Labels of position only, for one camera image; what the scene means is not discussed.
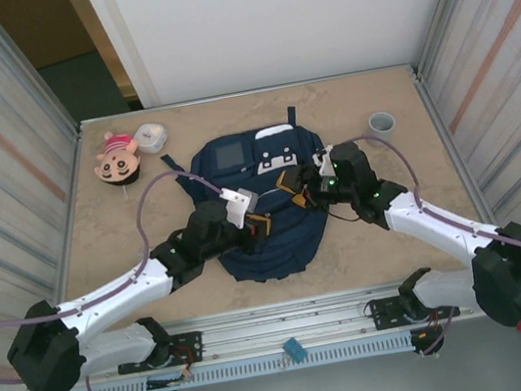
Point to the navy blue backpack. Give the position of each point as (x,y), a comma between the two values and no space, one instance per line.
(270,253)

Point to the small white rounded case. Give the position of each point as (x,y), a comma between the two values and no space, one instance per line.
(151,136)

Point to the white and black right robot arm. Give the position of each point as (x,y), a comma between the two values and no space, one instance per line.
(511,275)

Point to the grey cup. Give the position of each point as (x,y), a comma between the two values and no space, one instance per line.
(383,129)

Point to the pink plush doll head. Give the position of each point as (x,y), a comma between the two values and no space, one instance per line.
(114,166)

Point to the blue binder clip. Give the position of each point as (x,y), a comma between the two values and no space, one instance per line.
(293,347)

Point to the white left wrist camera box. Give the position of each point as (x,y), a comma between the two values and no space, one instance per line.
(240,203)

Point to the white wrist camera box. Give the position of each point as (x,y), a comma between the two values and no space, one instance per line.
(323,157)
(240,203)

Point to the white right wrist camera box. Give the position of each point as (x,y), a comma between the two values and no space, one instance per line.
(323,157)

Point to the aluminium frame rails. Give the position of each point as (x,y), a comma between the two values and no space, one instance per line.
(285,323)

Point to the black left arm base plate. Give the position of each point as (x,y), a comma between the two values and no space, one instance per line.
(190,346)

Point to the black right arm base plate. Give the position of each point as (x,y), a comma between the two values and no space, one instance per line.
(385,312)

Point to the white door frame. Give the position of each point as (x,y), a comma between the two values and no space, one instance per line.
(129,52)

